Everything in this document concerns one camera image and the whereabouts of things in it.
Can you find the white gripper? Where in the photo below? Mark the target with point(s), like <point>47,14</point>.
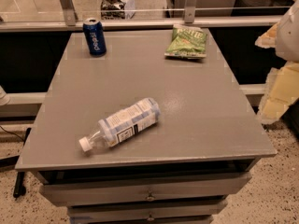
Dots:
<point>288,39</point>

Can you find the green jalapeno chip bag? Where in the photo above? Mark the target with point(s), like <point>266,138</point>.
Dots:
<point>187,42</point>

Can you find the robot base behind glass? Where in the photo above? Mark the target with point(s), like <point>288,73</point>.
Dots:
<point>117,9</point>

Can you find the blue plastic water bottle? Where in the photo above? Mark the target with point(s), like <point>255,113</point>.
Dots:
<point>122,125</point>

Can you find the grey drawer cabinet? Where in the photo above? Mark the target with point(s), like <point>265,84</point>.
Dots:
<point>136,138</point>

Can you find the upper drawer knob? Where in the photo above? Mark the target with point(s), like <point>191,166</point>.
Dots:
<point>150,198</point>

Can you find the drawer knob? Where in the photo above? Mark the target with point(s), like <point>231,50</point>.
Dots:
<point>150,218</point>
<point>150,198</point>

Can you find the blue soda can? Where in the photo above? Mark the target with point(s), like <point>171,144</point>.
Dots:
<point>94,35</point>

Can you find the lower drawer knob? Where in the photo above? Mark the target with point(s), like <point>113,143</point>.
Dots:
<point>150,218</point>

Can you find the right metal railing post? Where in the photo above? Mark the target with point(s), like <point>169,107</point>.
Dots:
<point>189,11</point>

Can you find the metal railing post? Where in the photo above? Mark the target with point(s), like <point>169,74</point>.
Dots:
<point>70,15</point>
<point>189,11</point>

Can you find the left metal railing post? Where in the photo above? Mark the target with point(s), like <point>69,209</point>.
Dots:
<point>70,15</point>

